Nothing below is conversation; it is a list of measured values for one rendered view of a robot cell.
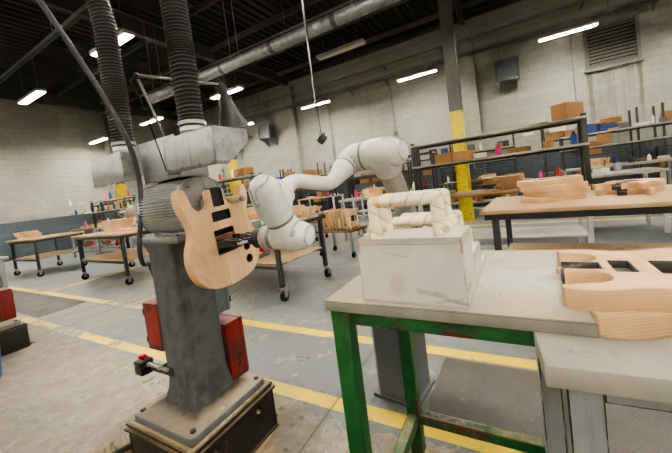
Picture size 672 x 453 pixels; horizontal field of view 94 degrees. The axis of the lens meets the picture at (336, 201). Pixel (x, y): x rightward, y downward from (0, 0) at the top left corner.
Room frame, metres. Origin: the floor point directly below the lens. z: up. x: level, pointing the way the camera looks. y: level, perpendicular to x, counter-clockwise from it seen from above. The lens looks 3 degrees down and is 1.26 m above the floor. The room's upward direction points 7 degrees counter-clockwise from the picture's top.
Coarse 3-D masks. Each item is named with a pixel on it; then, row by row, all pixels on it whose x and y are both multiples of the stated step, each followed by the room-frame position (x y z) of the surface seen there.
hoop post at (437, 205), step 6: (438, 198) 0.74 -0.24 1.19; (432, 204) 0.75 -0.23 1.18; (438, 204) 0.74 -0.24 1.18; (432, 210) 0.75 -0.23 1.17; (438, 210) 0.74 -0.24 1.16; (444, 210) 0.75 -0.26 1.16; (432, 216) 0.75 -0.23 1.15; (438, 216) 0.74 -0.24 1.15; (444, 216) 0.74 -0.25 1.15; (432, 222) 0.76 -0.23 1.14; (438, 222) 0.74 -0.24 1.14; (438, 228) 0.74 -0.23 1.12; (438, 234) 0.74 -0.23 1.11; (444, 234) 0.74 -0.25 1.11
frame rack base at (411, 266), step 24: (360, 240) 0.84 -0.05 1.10; (384, 240) 0.80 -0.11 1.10; (408, 240) 0.77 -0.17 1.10; (432, 240) 0.74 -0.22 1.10; (456, 240) 0.71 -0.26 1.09; (360, 264) 0.84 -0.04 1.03; (384, 264) 0.81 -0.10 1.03; (408, 264) 0.77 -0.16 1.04; (432, 264) 0.74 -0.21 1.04; (456, 264) 0.72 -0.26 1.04; (384, 288) 0.81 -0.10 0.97; (408, 288) 0.78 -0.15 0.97; (432, 288) 0.75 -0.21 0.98; (456, 288) 0.72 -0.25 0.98
